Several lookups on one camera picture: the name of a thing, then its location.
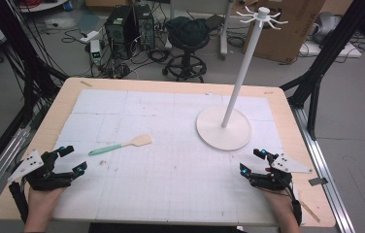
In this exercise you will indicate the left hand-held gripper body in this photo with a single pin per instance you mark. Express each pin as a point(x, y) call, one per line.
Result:
point(46, 179)

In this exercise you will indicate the black computer tower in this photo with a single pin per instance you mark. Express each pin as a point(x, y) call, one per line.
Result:
point(120, 32)
point(145, 27)

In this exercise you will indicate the black round stool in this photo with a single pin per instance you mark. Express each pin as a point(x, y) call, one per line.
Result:
point(185, 63)

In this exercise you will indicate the thin wooden stick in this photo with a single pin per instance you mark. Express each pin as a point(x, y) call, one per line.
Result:
point(310, 211)

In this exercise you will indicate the grey card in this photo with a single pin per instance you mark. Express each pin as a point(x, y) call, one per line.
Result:
point(318, 181)

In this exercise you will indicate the white grid mat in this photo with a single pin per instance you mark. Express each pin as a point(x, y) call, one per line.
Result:
point(171, 181)

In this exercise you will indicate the person's left hand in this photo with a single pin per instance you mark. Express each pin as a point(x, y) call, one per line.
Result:
point(41, 207)

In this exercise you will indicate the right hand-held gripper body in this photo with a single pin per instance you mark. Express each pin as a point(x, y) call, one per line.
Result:
point(274, 179)

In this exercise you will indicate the black metal frame post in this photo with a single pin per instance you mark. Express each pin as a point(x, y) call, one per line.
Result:
point(18, 42)
point(329, 51)

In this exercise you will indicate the person's right hand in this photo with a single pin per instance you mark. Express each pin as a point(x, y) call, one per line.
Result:
point(282, 210)

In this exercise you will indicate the grey rounded object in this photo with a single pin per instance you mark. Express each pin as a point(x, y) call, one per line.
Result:
point(327, 26)

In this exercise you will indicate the strip of tape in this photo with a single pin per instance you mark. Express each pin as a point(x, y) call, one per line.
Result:
point(86, 83)

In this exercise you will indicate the white device with green light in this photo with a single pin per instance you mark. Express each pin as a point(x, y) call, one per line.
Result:
point(95, 51)

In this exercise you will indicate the white hook rack stand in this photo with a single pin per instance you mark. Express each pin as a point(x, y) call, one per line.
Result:
point(224, 132)

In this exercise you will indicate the dark cloth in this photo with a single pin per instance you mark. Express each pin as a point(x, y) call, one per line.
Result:
point(187, 29)

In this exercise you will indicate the white power strip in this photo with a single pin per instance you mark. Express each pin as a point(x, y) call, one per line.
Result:
point(89, 36)

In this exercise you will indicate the white flat board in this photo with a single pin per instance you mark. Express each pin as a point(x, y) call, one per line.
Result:
point(332, 50)

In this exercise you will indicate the white stand post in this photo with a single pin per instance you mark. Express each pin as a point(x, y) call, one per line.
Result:
point(225, 32)

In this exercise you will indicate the large cardboard box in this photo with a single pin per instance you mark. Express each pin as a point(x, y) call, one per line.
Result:
point(287, 35)

